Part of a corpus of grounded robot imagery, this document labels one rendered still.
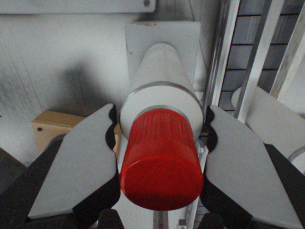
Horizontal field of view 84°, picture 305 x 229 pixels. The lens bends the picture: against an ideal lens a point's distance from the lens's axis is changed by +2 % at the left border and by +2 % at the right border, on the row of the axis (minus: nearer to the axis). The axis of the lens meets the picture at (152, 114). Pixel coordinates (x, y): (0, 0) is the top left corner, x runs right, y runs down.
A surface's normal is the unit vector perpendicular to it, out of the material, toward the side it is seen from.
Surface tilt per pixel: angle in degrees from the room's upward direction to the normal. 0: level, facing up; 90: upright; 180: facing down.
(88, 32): 0
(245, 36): 0
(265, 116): 90
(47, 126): 3
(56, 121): 90
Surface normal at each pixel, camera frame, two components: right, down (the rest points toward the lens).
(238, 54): -0.04, 0.50
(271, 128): -0.90, -0.40
